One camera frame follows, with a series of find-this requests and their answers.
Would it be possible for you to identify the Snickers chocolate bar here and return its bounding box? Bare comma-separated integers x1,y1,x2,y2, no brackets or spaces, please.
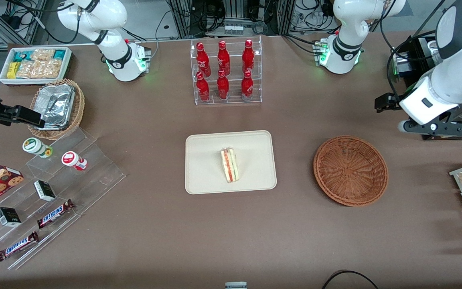
36,199,75,229
0,231,40,262

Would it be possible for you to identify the red cola bottle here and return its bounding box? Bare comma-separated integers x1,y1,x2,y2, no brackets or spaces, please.
217,40,231,76
196,71,211,102
242,39,255,74
196,42,212,77
217,70,230,100
241,70,254,101

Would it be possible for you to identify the clear acrylic stepped stand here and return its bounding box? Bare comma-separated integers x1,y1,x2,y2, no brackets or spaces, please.
0,128,126,270

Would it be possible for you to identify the clear cracker bag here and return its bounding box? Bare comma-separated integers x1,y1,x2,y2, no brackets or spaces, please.
16,60,41,79
31,49,55,62
38,59,63,79

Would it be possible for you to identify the brown wicker basket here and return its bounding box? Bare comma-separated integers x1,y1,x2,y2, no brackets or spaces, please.
313,136,389,207

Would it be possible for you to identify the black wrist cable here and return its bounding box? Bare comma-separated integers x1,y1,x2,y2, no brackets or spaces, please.
385,32,438,101

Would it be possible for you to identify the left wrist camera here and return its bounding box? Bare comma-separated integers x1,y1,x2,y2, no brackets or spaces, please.
398,112,462,138

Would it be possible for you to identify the black food warmer cabinet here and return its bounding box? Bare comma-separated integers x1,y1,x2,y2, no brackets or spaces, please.
391,0,462,141

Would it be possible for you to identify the tan wicker basket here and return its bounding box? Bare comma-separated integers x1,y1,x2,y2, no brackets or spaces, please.
28,78,85,140

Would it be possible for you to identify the green lid yogurt bottle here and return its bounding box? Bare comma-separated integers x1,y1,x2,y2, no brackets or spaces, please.
22,137,53,159

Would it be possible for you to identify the yellow snack packet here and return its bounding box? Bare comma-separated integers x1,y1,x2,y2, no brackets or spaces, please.
6,61,21,79

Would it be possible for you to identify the steel food pan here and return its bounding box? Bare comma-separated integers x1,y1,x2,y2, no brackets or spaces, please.
427,39,443,67

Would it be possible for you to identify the beige plastic tray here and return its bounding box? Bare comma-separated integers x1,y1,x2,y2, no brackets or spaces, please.
185,130,277,195

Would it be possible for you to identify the triangular sandwich wedge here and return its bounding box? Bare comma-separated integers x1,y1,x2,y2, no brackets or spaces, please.
220,147,240,184

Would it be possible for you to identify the clear acrylic bottle rack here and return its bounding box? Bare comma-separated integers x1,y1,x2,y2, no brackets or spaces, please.
190,36,263,106

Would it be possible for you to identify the black looped cable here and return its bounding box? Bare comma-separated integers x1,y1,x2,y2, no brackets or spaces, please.
321,270,380,289

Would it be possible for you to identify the red lid yogurt bottle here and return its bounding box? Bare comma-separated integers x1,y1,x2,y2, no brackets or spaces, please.
61,151,88,171

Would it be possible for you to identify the aluminium foil container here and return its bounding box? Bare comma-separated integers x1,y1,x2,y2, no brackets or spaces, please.
32,83,76,131

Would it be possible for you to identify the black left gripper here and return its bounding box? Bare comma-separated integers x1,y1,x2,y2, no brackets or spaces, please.
375,92,401,114

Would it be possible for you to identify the white rectangular snack tray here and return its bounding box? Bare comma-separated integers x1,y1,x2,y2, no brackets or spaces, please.
0,47,73,87

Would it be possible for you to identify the small black carton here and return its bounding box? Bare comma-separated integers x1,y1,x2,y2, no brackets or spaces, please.
0,207,22,228
33,180,57,202

